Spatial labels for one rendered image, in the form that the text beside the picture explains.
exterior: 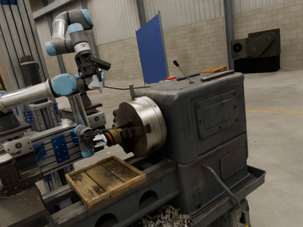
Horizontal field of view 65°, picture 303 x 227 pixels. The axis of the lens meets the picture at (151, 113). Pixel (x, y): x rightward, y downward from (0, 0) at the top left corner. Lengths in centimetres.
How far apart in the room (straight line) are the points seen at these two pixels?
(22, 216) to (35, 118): 87
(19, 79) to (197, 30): 1097
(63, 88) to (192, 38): 1131
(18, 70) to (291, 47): 1013
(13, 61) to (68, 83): 57
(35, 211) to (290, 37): 1056
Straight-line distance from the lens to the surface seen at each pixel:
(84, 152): 148
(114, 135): 121
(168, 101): 121
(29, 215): 104
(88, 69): 121
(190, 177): 136
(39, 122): 178
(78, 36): 127
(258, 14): 1123
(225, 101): 145
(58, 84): 136
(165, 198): 135
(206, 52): 1213
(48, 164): 175
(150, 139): 119
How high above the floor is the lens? 147
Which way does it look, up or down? 15 degrees down
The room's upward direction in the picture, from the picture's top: 10 degrees counter-clockwise
